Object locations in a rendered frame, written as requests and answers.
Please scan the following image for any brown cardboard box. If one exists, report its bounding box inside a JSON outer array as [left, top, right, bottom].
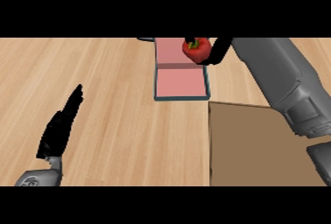
[[207, 101, 328, 187]]

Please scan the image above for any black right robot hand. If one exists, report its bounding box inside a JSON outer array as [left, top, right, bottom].
[[183, 38, 233, 67]]

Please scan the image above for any pink tray with teal rim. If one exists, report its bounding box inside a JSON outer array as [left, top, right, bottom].
[[136, 38, 213, 102]]

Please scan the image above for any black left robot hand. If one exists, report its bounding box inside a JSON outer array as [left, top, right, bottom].
[[35, 83, 86, 160]]

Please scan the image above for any red bell pepper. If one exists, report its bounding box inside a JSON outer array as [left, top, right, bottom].
[[180, 38, 213, 65]]

